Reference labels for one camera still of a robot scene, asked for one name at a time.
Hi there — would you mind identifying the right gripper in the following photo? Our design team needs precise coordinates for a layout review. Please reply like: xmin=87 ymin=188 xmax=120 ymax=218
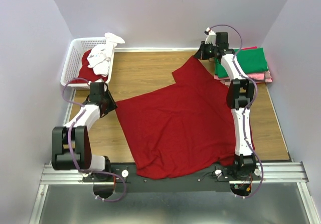
xmin=192 ymin=42 xmax=217 ymax=61

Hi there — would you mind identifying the dark red t-shirt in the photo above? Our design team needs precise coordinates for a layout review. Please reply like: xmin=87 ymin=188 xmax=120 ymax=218
xmin=116 ymin=57 xmax=236 ymax=179

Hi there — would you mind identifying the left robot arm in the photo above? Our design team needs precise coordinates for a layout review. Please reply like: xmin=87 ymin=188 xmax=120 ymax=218
xmin=51 ymin=82 xmax=117 ymax=181

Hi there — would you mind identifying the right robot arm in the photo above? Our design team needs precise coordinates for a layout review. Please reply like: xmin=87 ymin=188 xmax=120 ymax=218
xmin=194 ymin=28 xmax=257 ymax=180

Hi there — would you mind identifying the red t-shirt in basket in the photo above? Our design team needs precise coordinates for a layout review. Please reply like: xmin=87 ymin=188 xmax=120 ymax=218
xmin=71 ymin=50 xmax=108 ymax=84

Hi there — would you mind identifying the white t-shirt in basket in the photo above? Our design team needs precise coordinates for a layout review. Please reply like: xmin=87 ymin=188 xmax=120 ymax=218
xmin=87 ymin=32 xmax=125 ymax=77

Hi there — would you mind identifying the folded magenta t-shirt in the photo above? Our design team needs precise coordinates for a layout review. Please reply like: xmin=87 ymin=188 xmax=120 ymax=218
xmin=242 ymin=46 xmax=257 ymax=51

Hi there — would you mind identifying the folded green t-shirt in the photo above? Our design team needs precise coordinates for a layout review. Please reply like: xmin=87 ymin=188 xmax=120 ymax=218
xmin=214 ymin=47 xmax=269 ymax=79

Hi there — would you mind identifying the white plastic laundry basket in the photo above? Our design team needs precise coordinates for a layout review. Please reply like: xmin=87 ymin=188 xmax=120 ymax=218
xmin=60 ymin=37 xmax=115 ymax=90

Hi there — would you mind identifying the folded mauve t-shirt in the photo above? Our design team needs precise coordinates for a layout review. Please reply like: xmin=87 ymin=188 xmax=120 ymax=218
xmin=220 ymin=78 xmax=272 ymax=86

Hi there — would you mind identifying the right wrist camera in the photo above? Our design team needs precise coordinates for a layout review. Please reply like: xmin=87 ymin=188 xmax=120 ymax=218
xmin=205 ymin=27 xmax=216 ymax=45

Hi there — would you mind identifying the white wall trim strip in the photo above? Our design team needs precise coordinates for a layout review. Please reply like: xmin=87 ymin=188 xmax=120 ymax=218
xmin=115 ymin=47 xmax=198 ymax=53

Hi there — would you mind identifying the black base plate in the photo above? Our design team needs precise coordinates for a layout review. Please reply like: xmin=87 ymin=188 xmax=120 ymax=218
xmin=82 ymin=163 xmax=261 ymax=200

